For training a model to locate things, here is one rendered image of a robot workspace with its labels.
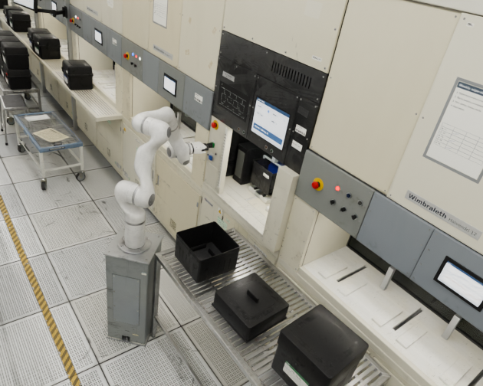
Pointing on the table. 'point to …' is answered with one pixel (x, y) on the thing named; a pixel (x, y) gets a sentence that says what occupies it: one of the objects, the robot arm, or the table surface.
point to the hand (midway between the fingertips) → (209, 145)
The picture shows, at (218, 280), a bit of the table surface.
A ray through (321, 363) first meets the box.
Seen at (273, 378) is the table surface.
